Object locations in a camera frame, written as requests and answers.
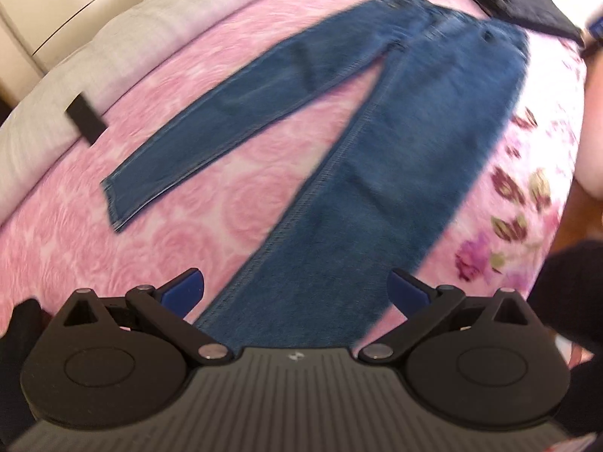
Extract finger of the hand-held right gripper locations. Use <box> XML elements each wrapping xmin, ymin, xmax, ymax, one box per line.
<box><xmin>582</xmin><ymin>7</ymin><xmax>603</xmax><ymax>60</ymax></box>

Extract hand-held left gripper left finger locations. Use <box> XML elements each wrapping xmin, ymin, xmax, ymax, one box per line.
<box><xmin>61</xmin><ymin>268</ymin><xmax>234</xmax><ymax>365</ymax></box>

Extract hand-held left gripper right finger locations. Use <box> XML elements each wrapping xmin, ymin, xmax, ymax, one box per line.
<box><xmin>358</xmin><ymin>268</ymin><xmax>540</xmax><ymax>365</ymax></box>

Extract black garment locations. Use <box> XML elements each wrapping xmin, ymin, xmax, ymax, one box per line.
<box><xmin>468</xmin><ymin>0</ymin><xmax>585</xmax><ymax>45</ymax></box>

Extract blue denim jeans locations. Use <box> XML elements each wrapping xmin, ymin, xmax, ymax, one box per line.
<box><xmin>100</xmin><ymin>0</ymin><xmax>531</xmax><ymax>349</ymax></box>

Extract pink rose-pattern blanket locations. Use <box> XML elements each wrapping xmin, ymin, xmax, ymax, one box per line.
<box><xmin>0</xmin><ymin>0</ymin><xmax>589</xmax><ymax>354</ymax></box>

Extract person's black clothing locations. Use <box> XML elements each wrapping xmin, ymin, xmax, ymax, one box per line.
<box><xmin>528</xmin><ymin>240</ymin><xmax>603</xmax><ymax>436</ymax></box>

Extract black phone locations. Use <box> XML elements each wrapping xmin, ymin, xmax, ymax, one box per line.
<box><xmin>65</xmin><ymin>94</ymin><xmax>107</xmax><ymax>146</ymax></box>

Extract cream wardrobe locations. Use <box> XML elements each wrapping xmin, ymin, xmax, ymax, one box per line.
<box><xmin>0</xmin><ymin>0</ymin><xmax>189</xmax><ymax>109</ymax></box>

